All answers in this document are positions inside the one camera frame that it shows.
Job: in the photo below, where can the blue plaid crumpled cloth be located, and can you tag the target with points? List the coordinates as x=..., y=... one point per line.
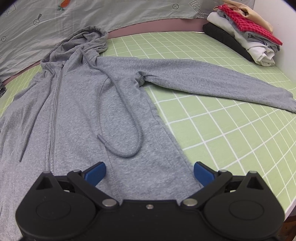
x=2, y=89

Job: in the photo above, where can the grey zip hoodie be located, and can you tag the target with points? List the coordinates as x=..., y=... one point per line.
x=92, y=111

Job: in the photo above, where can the black folded garment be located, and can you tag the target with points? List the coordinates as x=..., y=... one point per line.
x=226, y=39

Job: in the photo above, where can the grey folded garment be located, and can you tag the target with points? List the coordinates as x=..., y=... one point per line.
x=251, y=36

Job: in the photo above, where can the red checkered folded cloth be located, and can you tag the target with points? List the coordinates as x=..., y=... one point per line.
x=247, y=25

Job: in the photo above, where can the grey printed quilt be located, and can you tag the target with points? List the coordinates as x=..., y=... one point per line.
x=30, y=29

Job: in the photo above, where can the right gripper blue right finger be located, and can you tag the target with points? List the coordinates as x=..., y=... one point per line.
x=213, y=182

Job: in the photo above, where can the white folded garment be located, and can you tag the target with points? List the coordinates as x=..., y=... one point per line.
x=260, y=53

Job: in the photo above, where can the beige folded garment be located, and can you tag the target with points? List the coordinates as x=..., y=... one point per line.
x=252, y=12

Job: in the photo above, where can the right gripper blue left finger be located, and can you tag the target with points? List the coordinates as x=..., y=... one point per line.
x=85, y=183

